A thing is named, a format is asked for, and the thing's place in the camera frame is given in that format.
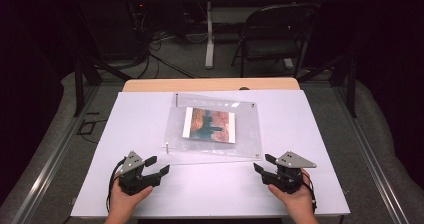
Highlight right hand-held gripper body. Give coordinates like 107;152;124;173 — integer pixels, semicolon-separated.
261;151;318;194

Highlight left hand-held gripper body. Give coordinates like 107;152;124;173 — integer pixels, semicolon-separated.
118;150;163;196

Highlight clear acrylic photo frame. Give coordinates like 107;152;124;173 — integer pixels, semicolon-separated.
162;92;264;167

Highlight painting print card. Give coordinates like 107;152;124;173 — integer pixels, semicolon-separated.
182;106;237;145

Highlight person's left hand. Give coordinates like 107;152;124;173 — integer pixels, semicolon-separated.
108;183;155;216

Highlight person's right hand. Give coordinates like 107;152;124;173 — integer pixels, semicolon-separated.
268;168;317;216

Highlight white table cover sheet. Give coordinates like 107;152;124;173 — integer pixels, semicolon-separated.
70;89;351;218

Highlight wooden table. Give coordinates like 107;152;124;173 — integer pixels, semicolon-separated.
122;77;301;93

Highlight black folding chair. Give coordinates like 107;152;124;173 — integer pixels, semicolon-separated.
231;2;322;79

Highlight white desk leg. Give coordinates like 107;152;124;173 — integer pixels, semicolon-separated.
204;1;216;70

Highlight dark computer tower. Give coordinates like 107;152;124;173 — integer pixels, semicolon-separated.
125;0;152;53

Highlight grey desk panel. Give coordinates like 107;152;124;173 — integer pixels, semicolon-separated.
211;6;265;25

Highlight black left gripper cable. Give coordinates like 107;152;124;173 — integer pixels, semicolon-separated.
105;157;127;214

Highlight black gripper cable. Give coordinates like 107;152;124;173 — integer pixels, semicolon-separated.
105;157;127;214
301;169;318;214

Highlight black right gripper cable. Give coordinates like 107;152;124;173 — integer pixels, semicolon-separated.
301;169;318;214

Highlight aluminium floor rail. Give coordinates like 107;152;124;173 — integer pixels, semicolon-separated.
10;83;102;224
332;83;410;224

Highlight black floor cables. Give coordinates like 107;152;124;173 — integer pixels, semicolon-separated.
132;30;198;80

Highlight black metal frame post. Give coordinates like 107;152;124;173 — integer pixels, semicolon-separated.
345;54;358;119
73;54;85;118

